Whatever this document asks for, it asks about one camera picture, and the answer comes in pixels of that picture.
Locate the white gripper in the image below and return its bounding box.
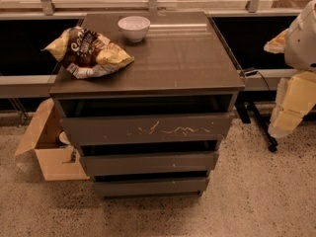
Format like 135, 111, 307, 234
264, 0, 316, 138

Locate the grey top drawer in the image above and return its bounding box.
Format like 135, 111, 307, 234
60, 113, 233, 145

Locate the grey drawer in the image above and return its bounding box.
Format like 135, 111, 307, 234
94, 177, 209, 198
80, 151, 219, 176
60, 113, 233, 145

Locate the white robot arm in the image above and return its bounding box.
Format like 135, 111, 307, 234
264, 0, 316, 138

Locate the grey drawer cabinet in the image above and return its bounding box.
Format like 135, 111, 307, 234
50, 12, 245, 186

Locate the grey bottom drawer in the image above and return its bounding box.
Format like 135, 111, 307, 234
94, 177, 209, 198

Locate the grey middle drawer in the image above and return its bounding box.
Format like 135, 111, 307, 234
80, 151, 219, 176

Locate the open cardboard box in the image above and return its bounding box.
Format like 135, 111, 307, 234
15, 99, 89, 181

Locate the black wheeled stand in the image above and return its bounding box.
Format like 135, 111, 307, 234
235, 100, 278, 153

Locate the white ceramic bowl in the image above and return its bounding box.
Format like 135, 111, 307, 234
118, 16, 150, 42

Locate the yellow brown chip bag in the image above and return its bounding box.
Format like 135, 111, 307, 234
44, 27, 134, 79

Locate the white cup in box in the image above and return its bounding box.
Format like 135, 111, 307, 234
59, 131, 70, 145

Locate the black cable with plug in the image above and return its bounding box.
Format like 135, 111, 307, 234
239, 66, 272, 91

